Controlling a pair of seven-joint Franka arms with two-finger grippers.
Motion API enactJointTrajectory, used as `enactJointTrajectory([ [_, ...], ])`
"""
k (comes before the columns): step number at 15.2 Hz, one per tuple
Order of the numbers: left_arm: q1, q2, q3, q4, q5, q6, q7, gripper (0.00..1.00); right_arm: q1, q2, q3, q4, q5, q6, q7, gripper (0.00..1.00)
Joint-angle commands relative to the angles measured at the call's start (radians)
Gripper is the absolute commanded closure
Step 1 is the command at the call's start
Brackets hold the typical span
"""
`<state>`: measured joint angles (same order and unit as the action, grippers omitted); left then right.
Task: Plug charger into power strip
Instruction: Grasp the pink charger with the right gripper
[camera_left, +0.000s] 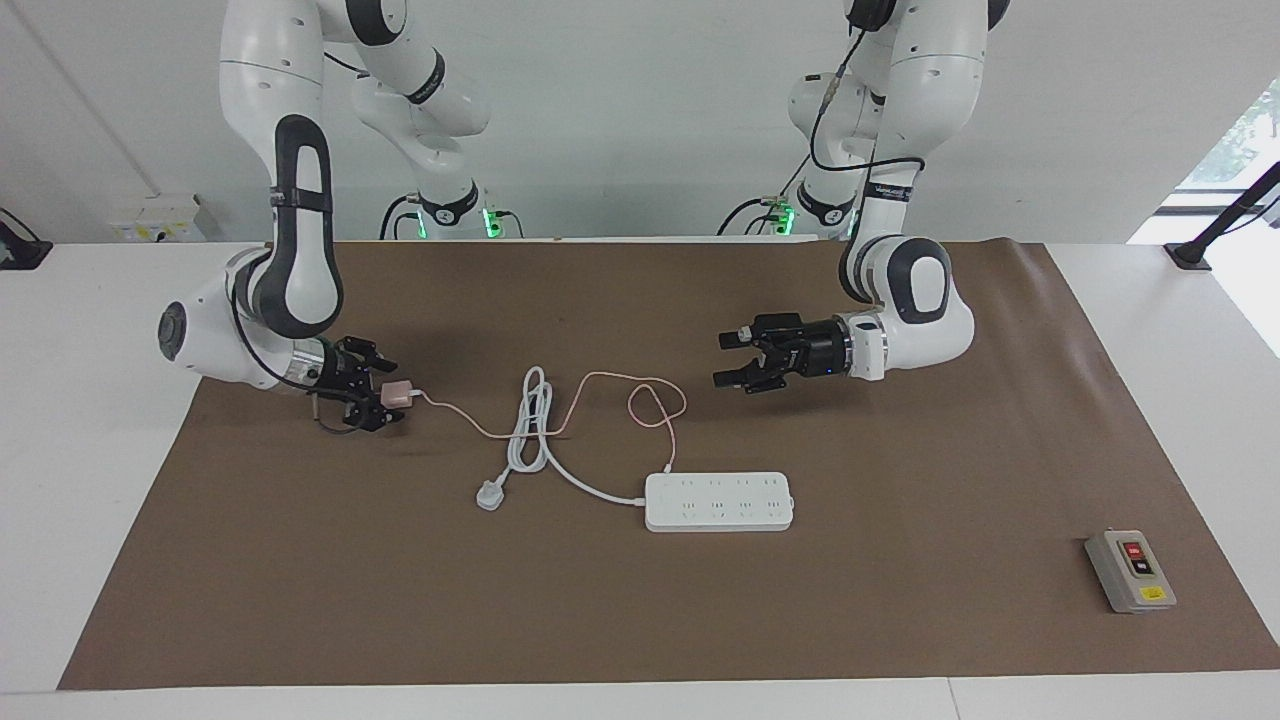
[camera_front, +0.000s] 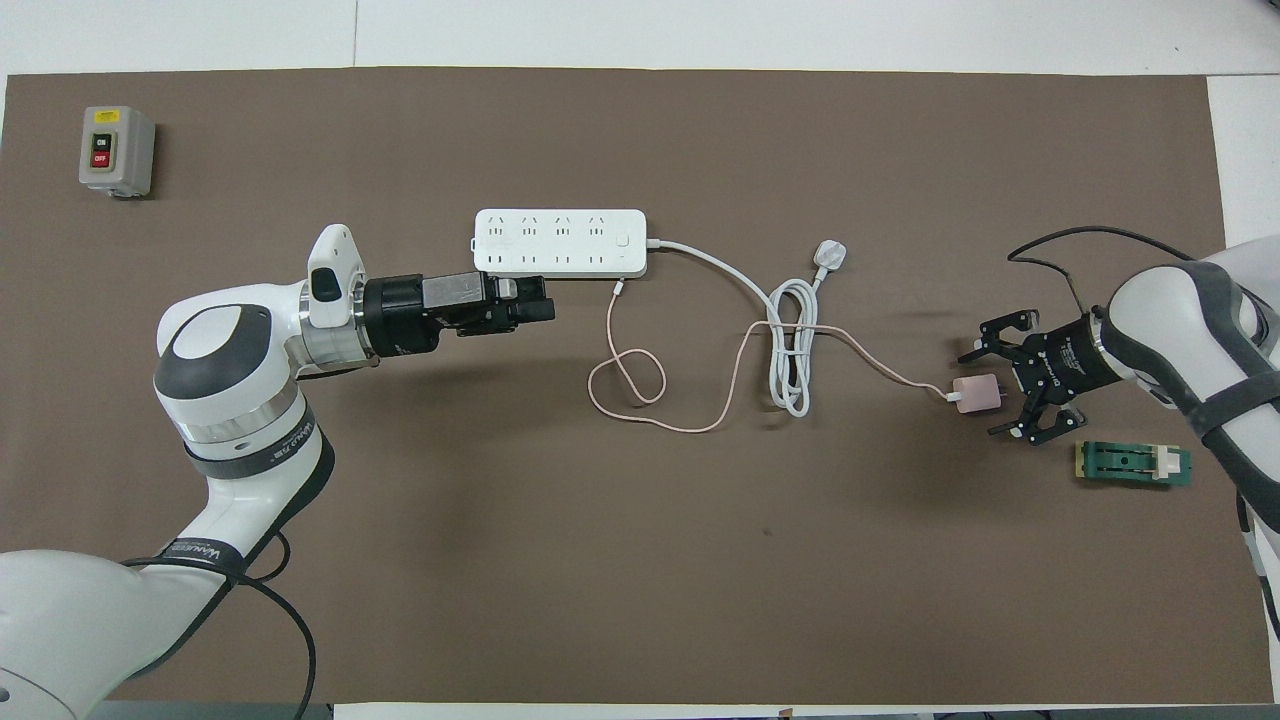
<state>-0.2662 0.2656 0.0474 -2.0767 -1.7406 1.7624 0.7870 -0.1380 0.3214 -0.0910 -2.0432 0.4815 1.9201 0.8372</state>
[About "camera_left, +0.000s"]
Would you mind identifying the white power strip cord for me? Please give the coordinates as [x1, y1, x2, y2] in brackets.
[507, 366, 649, 504]

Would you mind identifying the black table clamp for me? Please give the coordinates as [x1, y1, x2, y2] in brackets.
[0, 208, 53, 271]

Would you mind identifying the black angled stand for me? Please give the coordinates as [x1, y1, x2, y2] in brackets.
[1165, 162, 1280, 271]

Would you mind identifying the black base power cable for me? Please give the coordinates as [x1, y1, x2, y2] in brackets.
[716, 195, 791, 238]
[380, 193, 426, 241]

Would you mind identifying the pink charging cable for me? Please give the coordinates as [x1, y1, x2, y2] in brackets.
[413, 372, 688, 474]

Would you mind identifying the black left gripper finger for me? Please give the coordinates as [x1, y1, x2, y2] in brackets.
[713, 362, 791, 393]
[718, 314, 801, 351]

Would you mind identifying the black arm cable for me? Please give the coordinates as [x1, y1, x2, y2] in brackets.
[808, 28, 926, 201]
[228, 285, 366, 437]

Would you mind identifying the bright window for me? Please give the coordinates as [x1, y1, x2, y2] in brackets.
[1160, 78, 1280, 216]

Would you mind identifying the white power strip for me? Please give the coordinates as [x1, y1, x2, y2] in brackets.
[644, 472, 796, 533]

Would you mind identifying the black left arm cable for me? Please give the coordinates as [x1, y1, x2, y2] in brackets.
[808, 28, 926, 201]

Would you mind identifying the grey on-off switch box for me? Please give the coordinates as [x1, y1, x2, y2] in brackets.
[1085, 529, 1178, 614]

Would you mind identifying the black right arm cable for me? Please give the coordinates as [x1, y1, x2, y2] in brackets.
[228, 285, 366, 437]

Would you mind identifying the white wall socket box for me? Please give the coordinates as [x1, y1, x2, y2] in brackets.
[108, 194, 208, 244]

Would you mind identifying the brown table mat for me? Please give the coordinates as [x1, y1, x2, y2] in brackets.
[57, 238, 1280, 692]

